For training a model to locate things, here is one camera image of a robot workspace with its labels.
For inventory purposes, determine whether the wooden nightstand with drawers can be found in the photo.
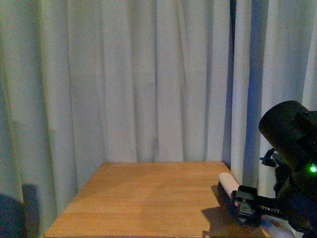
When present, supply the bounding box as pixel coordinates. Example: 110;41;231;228
44;162;267;238

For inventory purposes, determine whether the white hand brush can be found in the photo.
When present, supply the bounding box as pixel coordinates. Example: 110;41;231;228
218;173;295;238

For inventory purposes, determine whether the pale grey curtain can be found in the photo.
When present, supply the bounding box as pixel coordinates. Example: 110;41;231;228
0;0;317;238

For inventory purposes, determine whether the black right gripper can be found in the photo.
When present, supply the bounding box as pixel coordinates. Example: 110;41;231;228
231;185;286;226

